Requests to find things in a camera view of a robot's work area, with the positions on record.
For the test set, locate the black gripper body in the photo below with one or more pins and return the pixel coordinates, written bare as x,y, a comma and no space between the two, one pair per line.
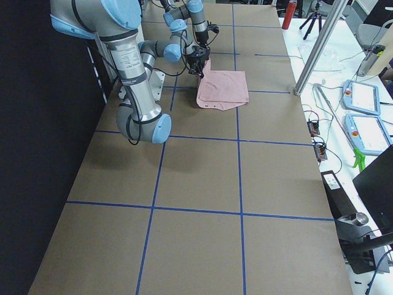
201,37
196,58

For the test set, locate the pink t-shirt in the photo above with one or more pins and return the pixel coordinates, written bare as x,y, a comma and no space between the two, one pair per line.
222,90

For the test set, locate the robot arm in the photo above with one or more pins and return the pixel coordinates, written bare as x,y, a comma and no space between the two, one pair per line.
140,117
191,9

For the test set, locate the red bottle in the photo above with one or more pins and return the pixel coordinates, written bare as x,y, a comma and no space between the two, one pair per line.
290,10

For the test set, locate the silver reacher rod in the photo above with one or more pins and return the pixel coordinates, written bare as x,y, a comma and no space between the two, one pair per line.
359,156

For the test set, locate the clear plastic bag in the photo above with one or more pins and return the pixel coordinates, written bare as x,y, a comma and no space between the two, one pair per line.
330,59

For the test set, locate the orange connector block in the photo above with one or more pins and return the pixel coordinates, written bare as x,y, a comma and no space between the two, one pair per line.
320,151
313,127

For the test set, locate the upper teach pendant tablet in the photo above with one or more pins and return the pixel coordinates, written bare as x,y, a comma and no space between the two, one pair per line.
361,97

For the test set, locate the teach pendant tablet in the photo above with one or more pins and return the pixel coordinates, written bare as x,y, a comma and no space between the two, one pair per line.
361,97
368,133

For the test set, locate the lower teach pendant tablet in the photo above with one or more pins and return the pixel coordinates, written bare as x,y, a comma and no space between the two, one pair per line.
368,133

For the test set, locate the black monitor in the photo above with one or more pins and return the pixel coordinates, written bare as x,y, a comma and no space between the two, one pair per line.
374,187

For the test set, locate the black power box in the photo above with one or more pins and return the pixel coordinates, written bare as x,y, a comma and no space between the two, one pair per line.
351,225

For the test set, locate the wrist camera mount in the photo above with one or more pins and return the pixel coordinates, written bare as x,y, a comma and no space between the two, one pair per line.
212,27

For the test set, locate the black camera tripod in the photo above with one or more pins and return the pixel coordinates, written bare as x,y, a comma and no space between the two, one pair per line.
316,16

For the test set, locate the aluminium frame post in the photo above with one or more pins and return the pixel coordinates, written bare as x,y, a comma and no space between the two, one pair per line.
321,41

